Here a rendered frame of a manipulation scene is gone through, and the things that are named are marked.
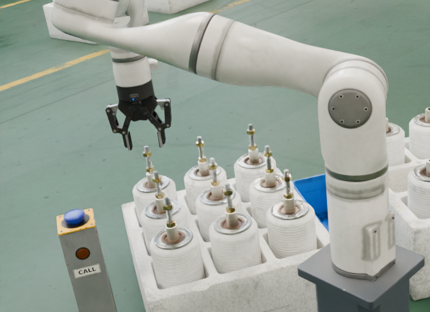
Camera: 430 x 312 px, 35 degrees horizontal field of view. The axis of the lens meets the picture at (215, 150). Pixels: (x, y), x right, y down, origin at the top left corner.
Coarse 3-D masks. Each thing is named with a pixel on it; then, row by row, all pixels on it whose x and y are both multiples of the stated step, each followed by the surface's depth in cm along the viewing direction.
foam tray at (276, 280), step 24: (192, 216) 152; (144, 240) 149; (264, 240) 139; (144, 264) 137; (264, 264) 132; (288, 264) 131; (144, 288) 130; (168, 288) 129; (192, 288) 128; (216, 288) 129; (240, 288) 130; (264, 288) 132; (288, 288) 133; (312, 288) 135
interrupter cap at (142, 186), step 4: (164, 176) 154; (140, 180) 154; (144, 180) 154; (164, 180) 153; (168, 180) 152; (136, 184) 152; (140, 184) 153; (144, 184) 152; (164, 184) 151; (168, 184) 151; (136, 188) 151; (140, 188) 151; (144, 188) 150; (148, 188) 150; (152, 188) 150; (164, 188) 150; (144, 192) 149; (148, 192) 149; (152, 192) 149
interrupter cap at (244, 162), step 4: (244, 156) 158; (248, 156) 158; (260, 156) 158; (240, 160) 157; (244, 160) 157; (248, 160) 157; (260, 160) 156; (264, 160) 155; (240, 164) 155; (244, 164) 155; (248, 164) 155; (252, 164) 154; (256, 164) 154; (260, 164) 154; (264, 164) 153; (248, 168) 153; (252, 168) 153; (256, 168) 153
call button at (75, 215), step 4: (68, 212) 129; (72, 212) 129; (76, 212) 129; (80, 212) 129; (64, 216) 128; (68, 216) 128; (72, 216) 128; (76, 216) 128; (80, 216) 128; (84, 216) 129; (64, 220) 128; (68, 220) 127; (72, 220) 127; (76, 220) 127; (80, 220) 128; (72, 224) 128
